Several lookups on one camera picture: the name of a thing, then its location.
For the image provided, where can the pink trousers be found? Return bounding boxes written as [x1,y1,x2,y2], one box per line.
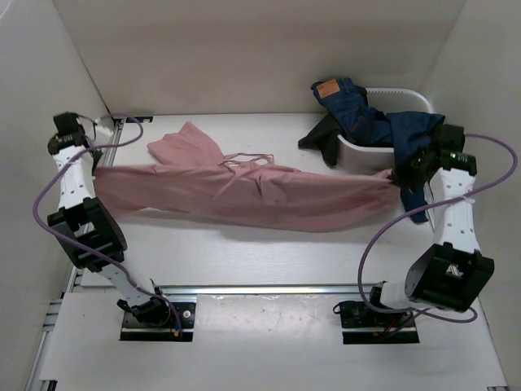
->
[94,122,400,232]

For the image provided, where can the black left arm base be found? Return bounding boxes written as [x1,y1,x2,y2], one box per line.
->
[117,298,196,342]

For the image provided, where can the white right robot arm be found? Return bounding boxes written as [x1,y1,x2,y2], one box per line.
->
[366,125,494,326]

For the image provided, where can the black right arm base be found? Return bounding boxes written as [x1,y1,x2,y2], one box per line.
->
[333,301,420,345]

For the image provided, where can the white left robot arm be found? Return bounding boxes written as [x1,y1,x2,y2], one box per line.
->
[45,112,174,327]

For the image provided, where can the black trousers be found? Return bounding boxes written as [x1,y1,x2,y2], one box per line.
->
[298,114,345,168]

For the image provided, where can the blue denim jeans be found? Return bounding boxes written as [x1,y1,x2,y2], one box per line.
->
[309,77,446,224]

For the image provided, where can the black corner label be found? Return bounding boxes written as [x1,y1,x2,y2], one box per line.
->
[125,116,153,123]

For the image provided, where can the white laundry basket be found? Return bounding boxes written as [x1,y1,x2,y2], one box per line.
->
[337,88,434,174]

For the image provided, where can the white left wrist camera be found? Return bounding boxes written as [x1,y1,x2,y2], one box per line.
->
[92,117,115,145]

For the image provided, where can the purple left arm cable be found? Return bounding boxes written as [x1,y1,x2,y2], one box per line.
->
[32,112,184,331]

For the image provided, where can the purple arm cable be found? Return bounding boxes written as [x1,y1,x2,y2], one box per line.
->
[32,112,184,331]
[357,133,519,325]

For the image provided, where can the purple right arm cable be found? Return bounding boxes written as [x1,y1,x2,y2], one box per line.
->
[357,133,519,325]

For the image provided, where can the aluminium front rail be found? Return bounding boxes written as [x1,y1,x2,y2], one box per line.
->
[160,284,360,296]

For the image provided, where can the aluminium rail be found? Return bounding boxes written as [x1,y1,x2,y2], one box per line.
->
[24,119,122,391]
[160,284,360,296]

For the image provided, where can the aluminium left rail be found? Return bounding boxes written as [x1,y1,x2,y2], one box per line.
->
[24,119,122,391]

